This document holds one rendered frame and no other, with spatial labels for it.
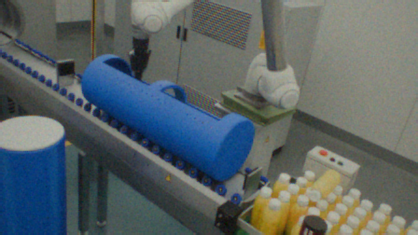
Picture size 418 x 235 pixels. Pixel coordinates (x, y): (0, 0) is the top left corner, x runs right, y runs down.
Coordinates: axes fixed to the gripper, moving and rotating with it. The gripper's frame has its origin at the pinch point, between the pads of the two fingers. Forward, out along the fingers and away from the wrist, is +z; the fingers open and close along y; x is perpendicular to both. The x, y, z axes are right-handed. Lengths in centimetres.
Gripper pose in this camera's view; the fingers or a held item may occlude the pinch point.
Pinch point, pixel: (138, 77)
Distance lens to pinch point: 190.4
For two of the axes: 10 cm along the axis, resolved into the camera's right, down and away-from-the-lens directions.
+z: -1.4, 8.9, 4.4
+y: -6.3, 2.6, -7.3
